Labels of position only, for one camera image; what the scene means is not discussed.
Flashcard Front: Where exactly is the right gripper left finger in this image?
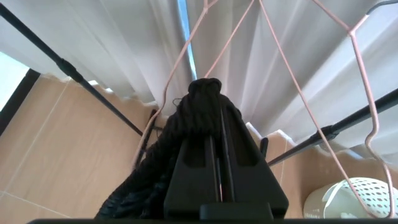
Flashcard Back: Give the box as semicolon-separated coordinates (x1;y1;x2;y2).
164;135;223;219

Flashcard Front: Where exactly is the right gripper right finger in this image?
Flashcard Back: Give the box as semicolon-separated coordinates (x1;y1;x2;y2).
221;100;289;220

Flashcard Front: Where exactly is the black garment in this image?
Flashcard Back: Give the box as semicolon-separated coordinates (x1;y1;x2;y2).
95;77;243;220

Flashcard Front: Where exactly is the pink clothes hanger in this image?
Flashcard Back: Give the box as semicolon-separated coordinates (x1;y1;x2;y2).
257;0;398;220
132;0;256;169

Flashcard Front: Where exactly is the white laundry basket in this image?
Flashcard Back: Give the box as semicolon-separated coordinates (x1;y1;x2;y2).
303;177;398;220

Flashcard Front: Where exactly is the black clothes rack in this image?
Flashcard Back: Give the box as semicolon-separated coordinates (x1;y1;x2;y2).
0;2;398;167

